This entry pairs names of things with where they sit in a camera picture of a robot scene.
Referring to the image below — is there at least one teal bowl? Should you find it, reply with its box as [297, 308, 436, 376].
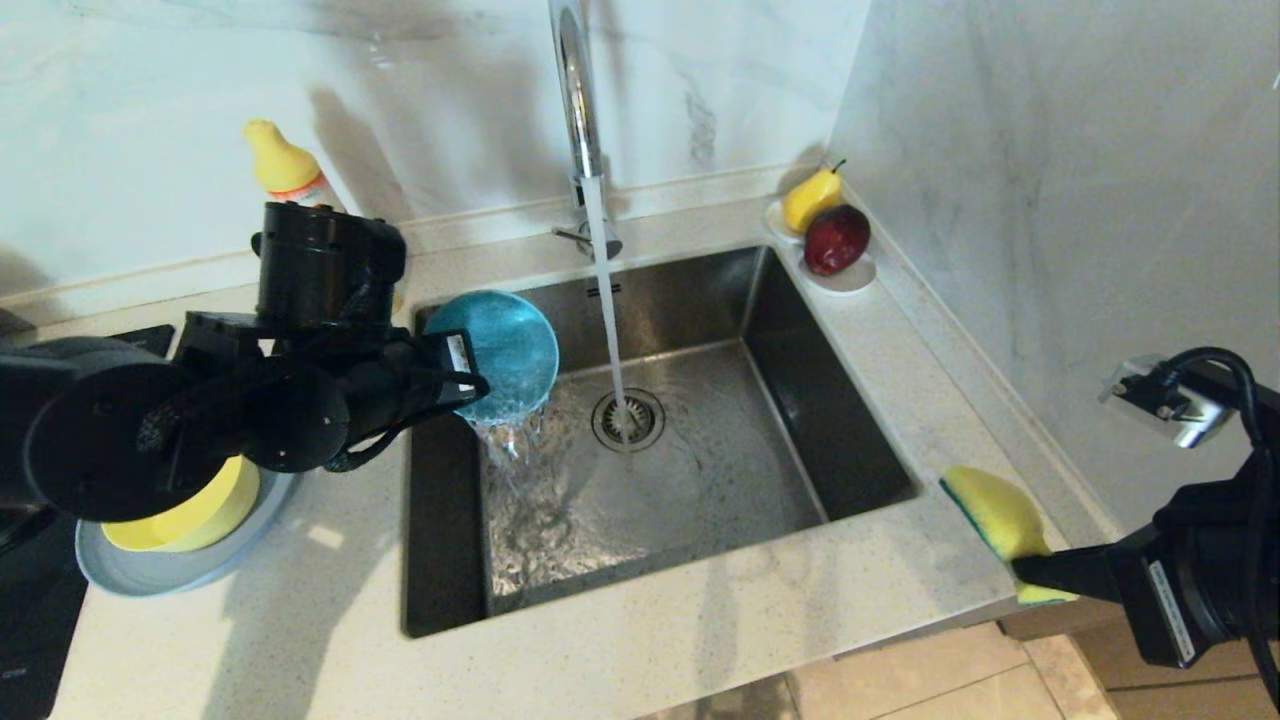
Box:
[423, 290, 561, 426]

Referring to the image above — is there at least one yellow sponge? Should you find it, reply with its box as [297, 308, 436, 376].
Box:
[940, 465, 1081, 607]

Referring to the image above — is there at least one orange dish soap bottle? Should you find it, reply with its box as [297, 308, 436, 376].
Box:
[243, 120, 346, 213]

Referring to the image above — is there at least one chrome faucet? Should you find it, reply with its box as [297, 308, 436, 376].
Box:
[548, 0, 624, 263]

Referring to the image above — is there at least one metal sink drain strainer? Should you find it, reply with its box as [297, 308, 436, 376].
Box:
[591, 388, 667, 454]

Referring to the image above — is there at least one stainless steel sink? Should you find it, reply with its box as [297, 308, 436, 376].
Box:
[400, 245, 918, 638]

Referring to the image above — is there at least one light wooden cabinet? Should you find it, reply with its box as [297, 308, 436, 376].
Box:
[1000, 600, 1280, 720]

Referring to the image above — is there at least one running water stream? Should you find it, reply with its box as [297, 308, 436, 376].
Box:
[583, 178, 641, 471]

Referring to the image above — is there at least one yellow-green bowl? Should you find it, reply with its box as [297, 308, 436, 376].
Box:
[100, 455, 261, 554]

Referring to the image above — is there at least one gray plate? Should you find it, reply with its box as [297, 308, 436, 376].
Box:
[75, 468, 301, 598]

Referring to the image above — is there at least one small white fruit dish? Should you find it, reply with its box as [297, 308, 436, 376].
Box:
[765, 198, 878, 296]

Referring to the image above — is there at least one yellow pear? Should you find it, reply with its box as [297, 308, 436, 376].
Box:
[781, 158, 846, 235]

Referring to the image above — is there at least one dark red apple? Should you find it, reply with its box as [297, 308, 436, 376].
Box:
[803, 204, 872, 277]

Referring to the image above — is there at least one black induction cooktop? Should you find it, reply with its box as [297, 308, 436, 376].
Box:
[0, 325, 176, 720]

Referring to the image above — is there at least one black camera cable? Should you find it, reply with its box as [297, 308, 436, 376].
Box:
[1150, 347, 1280, 706]

